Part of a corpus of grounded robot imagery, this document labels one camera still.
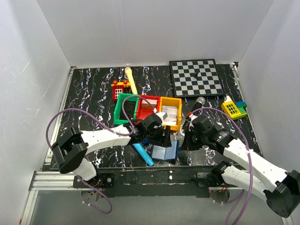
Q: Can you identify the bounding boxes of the navy blue card holder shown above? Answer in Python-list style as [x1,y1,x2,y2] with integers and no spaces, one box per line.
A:
[151,140,180,161]

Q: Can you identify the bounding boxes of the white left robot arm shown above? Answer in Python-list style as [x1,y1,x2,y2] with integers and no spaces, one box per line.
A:
[52,112,171,181]

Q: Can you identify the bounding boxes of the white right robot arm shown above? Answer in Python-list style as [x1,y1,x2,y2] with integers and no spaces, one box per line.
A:
[182,114,300,218]

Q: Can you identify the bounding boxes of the cards in red bin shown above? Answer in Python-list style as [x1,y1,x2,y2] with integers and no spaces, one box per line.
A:
[140,99,158,119]

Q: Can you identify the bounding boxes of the white cards in yellow bin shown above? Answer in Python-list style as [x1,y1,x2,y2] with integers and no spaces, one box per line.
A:
[162,105,178,126]

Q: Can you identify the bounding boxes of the black cards in green bin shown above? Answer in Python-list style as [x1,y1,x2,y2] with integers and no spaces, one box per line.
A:
[119,100,136,120]

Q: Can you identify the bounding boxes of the small blue toy brick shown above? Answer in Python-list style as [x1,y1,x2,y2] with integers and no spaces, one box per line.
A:
[142,139,150,146]

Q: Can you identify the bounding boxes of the red plastic bin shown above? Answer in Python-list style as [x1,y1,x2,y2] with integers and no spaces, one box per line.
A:
[136,95,161,120]

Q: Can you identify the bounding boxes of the light blue toy microphone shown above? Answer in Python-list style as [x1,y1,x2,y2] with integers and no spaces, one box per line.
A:
[132,143,154,166]

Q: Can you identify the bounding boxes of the green plastic bin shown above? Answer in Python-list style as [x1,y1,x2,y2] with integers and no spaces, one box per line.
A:
[113,93,139,125]

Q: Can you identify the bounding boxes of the black toy microphone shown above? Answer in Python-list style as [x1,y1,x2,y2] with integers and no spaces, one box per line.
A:
[188,97,206,115]

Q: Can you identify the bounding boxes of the yellow plastic bin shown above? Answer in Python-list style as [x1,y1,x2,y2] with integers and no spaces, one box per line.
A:
[159,97,182,131]

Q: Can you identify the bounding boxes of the yellow green toy brick house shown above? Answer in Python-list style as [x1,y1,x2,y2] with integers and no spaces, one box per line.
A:
[221,95,248,120]

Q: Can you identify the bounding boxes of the black grey chessboard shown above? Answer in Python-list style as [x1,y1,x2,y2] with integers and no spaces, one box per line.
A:
[169,59,225,98]

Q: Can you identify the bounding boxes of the red toy brick house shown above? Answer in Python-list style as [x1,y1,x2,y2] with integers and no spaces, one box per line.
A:
[111,79,131,102]

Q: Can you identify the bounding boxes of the cream toy microphone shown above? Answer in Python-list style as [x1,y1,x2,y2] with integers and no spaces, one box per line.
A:
[124,67,138,95]

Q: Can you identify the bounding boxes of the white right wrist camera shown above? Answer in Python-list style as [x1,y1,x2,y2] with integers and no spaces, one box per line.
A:
[182,113,198,132]

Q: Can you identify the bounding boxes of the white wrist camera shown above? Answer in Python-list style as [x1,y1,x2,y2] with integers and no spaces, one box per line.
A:
[155,112,168,121]
[182,113,198,132]

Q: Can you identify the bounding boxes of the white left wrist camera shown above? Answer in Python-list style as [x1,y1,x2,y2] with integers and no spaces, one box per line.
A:
[155,112,168,121]

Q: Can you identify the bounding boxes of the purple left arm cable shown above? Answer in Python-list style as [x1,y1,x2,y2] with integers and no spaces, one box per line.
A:
[46,95,158,214]

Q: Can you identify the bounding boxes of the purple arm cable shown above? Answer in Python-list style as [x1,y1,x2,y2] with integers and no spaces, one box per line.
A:
[46,95,158,214]
[186,107,254,225]

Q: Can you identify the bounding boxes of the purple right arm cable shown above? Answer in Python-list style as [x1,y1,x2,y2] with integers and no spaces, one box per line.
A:
[186,107,254,225]

